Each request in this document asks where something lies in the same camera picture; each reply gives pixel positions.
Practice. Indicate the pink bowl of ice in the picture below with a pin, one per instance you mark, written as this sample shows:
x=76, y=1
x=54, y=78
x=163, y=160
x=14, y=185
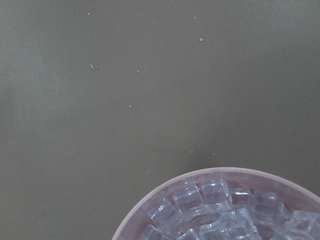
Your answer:
x=224, y=203

